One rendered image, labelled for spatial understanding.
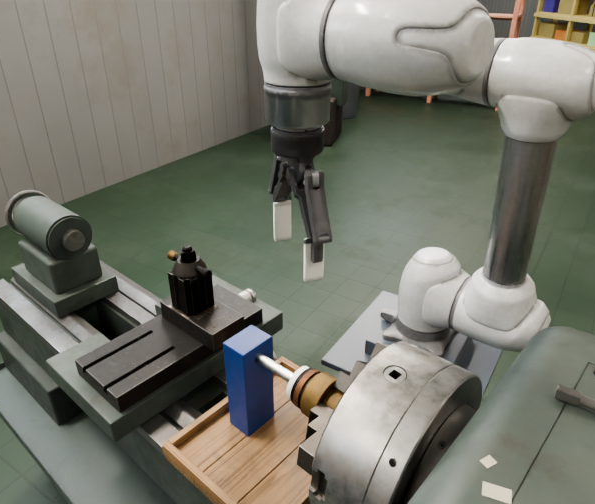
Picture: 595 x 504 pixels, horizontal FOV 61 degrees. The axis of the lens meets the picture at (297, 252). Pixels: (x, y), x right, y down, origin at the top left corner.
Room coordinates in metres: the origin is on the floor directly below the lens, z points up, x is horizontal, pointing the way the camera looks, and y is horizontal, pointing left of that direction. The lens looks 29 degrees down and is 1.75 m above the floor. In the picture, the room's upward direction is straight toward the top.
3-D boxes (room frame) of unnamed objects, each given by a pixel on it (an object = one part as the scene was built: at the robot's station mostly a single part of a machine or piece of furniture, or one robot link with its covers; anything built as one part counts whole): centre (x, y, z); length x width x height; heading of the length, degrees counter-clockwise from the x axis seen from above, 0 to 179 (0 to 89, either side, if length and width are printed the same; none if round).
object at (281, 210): (0.76, 0.02, 1.38); 0.03 x 0.01 x 0.07; 111
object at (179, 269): (1.03, 0.26, 1.14); 0.08 x 0.08 x 0.03
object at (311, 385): (0.66, -0.05, 1.08); 0.09 x 0.09 x 0.09; 48
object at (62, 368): (1.03, 0.33, 0.90); 0.53 x 0.30 x 0.06; 138
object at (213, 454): (0.74, 0.04, 0.89); 0.36 x 0.30 x 0.04; 138
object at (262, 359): (0.73, 0.04, 1.08); 0.13 x 0.07 x 0.07; 48
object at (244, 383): (0.78, 0.10, 1.00); 0.08 x 0.06 x 0.23; 138
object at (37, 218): (1.35, 0.74, 1.01); 0.30 x 0.20 x 0.29; 48
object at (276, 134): (0.69, 0.00, 1.52); 0.08 x 0.07 x 0.09; 21
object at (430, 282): (1.19, -0.38, 0.97); 0.18 x 0.16 x 0.22; 50
